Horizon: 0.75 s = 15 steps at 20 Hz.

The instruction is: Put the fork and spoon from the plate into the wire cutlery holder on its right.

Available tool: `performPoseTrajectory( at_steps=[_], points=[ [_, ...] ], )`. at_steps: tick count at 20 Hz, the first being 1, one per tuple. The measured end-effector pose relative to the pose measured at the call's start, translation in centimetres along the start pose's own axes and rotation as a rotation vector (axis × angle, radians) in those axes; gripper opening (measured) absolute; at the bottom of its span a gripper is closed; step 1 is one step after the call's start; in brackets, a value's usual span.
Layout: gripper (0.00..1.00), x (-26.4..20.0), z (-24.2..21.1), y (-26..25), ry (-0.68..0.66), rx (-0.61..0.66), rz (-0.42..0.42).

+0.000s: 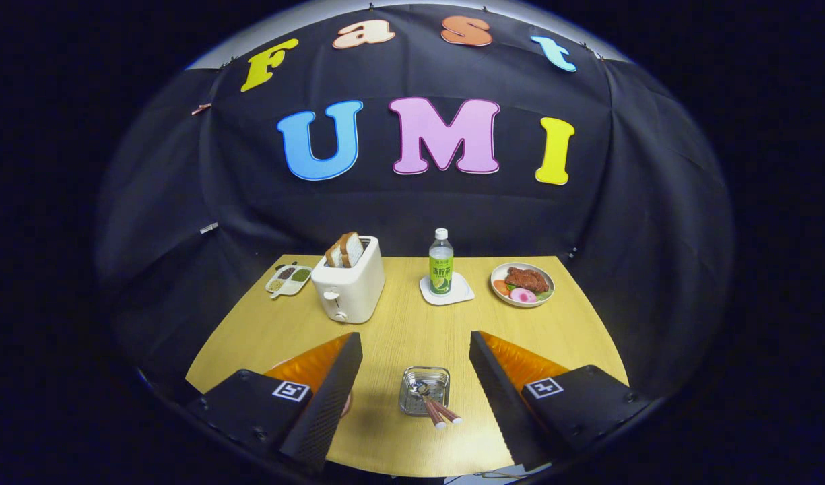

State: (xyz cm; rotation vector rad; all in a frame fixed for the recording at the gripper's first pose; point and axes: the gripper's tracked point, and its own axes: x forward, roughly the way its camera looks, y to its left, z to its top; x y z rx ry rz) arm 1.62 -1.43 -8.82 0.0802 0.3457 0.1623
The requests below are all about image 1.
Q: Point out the orange carrot slice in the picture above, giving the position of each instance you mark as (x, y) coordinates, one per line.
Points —
(500, 287)

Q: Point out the white cloth clip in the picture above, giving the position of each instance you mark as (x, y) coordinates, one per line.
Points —
(209, 228)

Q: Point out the pink round food slice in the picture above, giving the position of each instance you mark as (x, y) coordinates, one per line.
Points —
(523, 296)

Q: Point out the brown meat piece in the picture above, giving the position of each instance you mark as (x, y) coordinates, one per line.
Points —
(526, 278)

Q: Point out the white square coaster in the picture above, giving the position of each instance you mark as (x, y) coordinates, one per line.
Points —
(463, 293)

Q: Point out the pink cloth clip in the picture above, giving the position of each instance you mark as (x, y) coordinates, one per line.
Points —
(201, 108)

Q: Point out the green label drink bottle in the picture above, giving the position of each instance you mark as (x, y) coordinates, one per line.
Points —
(441, 269)

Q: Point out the perforated metal basket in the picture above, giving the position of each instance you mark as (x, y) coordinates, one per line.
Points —
(439, 377)

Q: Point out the white plate of food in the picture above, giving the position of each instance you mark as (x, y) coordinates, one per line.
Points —
(500, 271)

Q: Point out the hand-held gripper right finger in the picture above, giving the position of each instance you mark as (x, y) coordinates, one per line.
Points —
(500, 404)

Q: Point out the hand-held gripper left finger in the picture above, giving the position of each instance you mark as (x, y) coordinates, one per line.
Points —
(324, 404)

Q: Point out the white toaster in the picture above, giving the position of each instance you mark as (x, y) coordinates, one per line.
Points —
(351, 289)

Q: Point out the white divided seasoning dish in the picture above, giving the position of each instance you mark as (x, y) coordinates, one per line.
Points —
(287, 283)

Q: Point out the pink round plate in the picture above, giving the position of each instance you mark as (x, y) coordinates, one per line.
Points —
(347, 404)

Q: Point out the toast bread slice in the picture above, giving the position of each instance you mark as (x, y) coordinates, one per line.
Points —
(334, 256)
(353, 250)

